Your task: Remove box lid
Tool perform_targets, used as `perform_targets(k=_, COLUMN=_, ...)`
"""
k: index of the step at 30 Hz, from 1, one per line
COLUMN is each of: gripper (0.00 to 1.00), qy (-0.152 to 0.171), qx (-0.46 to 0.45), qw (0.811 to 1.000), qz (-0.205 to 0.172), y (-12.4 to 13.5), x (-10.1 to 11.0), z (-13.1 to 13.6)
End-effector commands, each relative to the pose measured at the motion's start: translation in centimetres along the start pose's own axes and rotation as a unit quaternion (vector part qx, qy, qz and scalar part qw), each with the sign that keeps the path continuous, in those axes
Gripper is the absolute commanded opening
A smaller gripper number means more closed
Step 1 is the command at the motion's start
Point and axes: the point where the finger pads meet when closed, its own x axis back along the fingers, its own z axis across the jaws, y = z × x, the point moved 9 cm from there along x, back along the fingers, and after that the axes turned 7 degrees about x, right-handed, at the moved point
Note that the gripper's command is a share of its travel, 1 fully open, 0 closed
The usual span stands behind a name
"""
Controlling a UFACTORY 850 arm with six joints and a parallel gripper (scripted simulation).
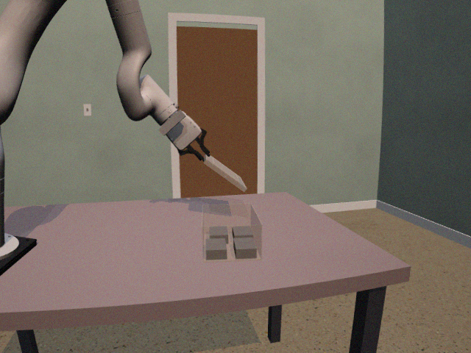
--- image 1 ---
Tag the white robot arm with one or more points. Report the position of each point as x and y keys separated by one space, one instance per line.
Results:
x=23 y=22

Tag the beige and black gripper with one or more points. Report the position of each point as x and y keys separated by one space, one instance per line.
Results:
x=185 y=133

